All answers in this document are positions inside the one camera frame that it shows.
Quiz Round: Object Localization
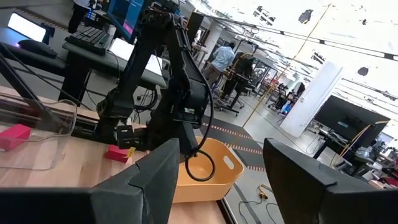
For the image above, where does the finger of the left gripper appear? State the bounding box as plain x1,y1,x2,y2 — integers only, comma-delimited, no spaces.
117,124,138,150

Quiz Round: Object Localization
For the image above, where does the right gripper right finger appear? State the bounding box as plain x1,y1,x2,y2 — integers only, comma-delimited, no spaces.
263,138,398,224

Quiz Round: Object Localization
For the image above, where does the person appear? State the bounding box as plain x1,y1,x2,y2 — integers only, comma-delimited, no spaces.
67,0,108,34
201,42,236,88

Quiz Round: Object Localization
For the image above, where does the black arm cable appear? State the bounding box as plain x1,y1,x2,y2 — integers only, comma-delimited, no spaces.
185,62,216,183

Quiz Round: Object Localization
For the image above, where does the black mat orange striped edge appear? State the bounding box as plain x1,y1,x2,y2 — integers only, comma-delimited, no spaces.
198,115,265,174

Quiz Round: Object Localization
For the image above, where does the bright white screen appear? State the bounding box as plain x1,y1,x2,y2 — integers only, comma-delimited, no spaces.
6,11,56,44

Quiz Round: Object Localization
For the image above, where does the black floor cable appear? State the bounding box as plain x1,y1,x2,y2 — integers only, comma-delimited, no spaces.
238,198,282,224

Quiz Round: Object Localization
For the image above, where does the large black monitor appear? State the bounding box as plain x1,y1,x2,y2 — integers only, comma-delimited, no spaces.
313,95,391,147

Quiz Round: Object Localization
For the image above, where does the computer monitor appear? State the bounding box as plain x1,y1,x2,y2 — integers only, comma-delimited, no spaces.
106,0,150,44

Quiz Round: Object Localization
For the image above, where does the black desk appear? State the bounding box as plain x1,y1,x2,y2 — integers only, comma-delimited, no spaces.
60,40,170,103

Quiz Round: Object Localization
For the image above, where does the black desk keyboard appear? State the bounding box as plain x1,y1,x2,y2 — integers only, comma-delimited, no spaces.
64,26,113,56

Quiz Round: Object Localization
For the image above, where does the yellow extension cord plug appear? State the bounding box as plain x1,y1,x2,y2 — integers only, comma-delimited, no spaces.
257,184,270,200

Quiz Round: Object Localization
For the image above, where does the black computer mouse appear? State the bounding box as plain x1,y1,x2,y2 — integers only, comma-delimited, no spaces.
17,39,59,58

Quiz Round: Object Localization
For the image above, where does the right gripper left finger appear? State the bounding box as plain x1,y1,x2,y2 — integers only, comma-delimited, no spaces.
0,138,180,224

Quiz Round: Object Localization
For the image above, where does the long yellow cable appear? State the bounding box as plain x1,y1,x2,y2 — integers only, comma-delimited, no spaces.
241,2,333,129

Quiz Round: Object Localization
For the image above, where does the clear plastic bin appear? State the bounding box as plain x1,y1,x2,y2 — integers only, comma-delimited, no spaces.
0,93,78,172

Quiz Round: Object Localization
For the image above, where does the yellow plastic bin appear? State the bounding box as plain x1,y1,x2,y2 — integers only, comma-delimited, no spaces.
172,136,245,203

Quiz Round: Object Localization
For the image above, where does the red wedge block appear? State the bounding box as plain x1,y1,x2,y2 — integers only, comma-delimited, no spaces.
104,144,131,164

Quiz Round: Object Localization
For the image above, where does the white paper sheet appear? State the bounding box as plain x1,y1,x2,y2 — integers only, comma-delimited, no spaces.
108,37,164,77

